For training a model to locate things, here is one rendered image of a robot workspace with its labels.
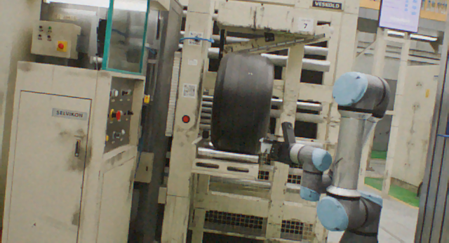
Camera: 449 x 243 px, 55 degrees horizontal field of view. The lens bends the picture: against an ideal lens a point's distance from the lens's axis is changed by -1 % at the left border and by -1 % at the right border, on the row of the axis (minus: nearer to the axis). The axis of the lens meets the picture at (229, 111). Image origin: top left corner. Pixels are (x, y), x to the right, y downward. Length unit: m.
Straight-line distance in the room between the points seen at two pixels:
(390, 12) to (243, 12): 3.85
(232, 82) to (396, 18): 4.38
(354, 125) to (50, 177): 1.23
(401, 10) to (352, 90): 5.00
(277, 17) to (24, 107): 1.52
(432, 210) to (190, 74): 1.44
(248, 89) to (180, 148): 0.54
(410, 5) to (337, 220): 5.22
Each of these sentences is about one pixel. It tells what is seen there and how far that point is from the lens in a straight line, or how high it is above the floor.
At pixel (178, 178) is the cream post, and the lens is 2.48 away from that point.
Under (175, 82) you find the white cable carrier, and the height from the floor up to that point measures 1.26.
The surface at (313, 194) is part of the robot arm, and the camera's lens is 1.62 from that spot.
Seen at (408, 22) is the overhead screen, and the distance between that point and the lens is 6.45.
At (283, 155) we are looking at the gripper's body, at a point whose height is 1.02.
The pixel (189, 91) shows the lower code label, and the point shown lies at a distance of 2.42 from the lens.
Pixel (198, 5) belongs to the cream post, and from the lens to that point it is 2.46.
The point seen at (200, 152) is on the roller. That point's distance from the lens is 2.36.
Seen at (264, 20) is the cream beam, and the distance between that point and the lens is 2.69.
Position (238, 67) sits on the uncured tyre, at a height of 1.38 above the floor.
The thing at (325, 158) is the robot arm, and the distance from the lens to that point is 1.59.
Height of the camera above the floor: 1.26
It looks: 3 degrees down
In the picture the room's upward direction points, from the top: 7 degrees clockwise
